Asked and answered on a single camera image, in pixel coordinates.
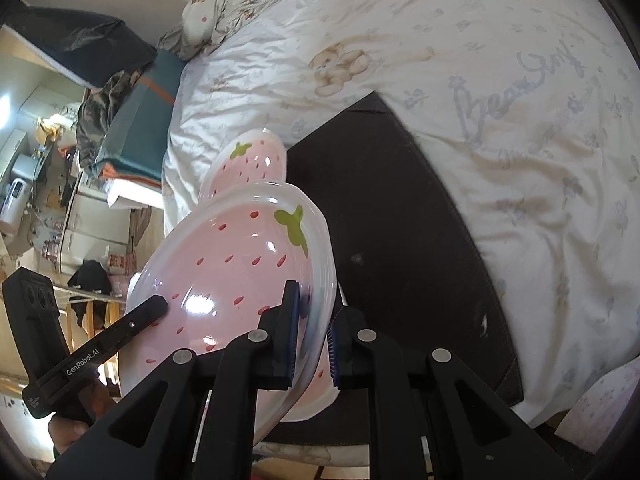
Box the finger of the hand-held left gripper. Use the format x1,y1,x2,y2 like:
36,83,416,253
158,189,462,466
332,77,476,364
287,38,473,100
117,296,168,341

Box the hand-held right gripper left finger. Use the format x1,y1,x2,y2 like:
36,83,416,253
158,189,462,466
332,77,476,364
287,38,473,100
45,280,302,480

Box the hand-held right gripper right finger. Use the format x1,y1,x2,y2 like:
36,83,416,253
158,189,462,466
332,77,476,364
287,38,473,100
326,306,573,480

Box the large pink strawberry plate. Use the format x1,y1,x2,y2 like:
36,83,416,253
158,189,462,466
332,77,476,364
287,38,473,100
117,180,338,448

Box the medium pink strawberry plate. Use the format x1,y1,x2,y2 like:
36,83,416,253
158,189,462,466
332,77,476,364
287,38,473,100
199,127,289,206

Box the person's left hand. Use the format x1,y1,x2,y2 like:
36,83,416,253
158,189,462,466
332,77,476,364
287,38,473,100
47,380,118,461

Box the black cloth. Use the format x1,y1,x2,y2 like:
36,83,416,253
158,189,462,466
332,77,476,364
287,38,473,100
67,260,113,311

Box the white kitchen base cabinets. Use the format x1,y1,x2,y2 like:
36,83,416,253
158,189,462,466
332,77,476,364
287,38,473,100
57,185,133,273

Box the white nightstand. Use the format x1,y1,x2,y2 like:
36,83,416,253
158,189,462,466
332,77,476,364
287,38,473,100
107,175,166,211

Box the white water heater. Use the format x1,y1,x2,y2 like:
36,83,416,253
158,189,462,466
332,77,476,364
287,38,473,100
0,177,31,236

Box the dark round tray table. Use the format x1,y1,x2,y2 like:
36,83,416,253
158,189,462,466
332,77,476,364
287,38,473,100
260,91,525,453

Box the camouflage jacket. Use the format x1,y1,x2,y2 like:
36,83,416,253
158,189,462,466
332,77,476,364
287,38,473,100
75,67,151,176

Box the white printed bedsheet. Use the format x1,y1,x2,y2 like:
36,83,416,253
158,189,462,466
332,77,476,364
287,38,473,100
162,0,640,461

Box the pink dotted cloth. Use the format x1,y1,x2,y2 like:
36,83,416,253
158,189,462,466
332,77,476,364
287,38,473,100
555,360,636,453

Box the dark hanging garment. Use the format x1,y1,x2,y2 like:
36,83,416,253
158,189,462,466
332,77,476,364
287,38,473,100
5,5,158,88

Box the grey bear print quilt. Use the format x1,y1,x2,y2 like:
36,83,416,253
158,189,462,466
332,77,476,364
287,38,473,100
160,0,381,58

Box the teal bed frame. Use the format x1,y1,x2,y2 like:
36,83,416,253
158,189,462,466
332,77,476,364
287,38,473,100
95,50,186,181

